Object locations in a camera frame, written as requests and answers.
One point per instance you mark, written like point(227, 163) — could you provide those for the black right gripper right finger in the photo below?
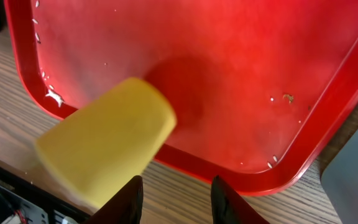
point(228, 207)

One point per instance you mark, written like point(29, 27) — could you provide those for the yellow cup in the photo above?
point(95, 151)

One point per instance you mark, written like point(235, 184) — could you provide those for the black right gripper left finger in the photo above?
point(124, 208)

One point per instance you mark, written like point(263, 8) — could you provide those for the grey dishwasher rack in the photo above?
point(340, 181)

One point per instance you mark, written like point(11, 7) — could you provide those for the red serving tray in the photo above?
point(259, 87)

